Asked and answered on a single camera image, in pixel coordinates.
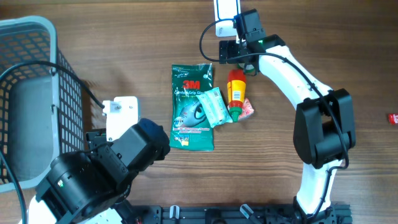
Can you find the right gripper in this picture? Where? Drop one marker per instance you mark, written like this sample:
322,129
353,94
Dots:
227,46

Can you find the green lid jar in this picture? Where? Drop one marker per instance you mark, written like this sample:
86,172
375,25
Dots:
247,68

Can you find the red sriracha sauce bottle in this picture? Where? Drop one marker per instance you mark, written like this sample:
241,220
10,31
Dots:
236,86

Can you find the white wet wipes pack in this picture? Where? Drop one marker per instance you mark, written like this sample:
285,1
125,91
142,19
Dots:
214,107

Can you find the red patterned small box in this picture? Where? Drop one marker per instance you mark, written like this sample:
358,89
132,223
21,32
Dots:
247,110

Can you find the green 3M gloves package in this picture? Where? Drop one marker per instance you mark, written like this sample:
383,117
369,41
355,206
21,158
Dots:
190,129

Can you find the red candy bar wrapper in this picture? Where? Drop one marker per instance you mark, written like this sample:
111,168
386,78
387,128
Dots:
393,118

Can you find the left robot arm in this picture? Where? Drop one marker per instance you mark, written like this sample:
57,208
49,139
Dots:
82,184

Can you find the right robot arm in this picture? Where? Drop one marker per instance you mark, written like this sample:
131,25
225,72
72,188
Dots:
324,128

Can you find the white barcode scanner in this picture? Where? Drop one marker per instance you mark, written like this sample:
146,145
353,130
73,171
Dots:
226,9

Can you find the grey plastic shopping basket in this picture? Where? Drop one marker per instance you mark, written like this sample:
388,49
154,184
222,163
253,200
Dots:
41,108

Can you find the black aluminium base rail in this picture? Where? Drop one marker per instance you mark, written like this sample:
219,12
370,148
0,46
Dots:
282,213

